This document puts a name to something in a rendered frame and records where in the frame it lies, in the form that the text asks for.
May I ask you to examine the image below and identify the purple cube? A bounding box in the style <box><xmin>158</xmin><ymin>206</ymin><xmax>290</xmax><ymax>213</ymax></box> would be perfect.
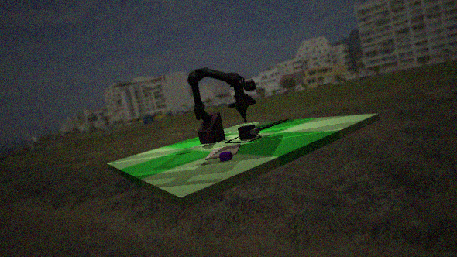
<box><xmin>219</xmin><ymin>151</ymin><xmax>232</xmax><ymax>162</ymax></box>

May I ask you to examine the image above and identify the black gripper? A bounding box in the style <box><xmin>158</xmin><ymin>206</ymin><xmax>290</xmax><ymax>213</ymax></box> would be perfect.
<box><xmin>228</xmin><ymin>92</ymin><xmax>256</xmax><ymax>118</ymax></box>

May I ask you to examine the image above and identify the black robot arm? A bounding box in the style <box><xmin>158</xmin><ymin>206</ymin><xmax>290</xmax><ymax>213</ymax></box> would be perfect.
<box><xmin>187</xmin><ymin>67</ymin><xmax>256</xmax><ymax>123</ymax></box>

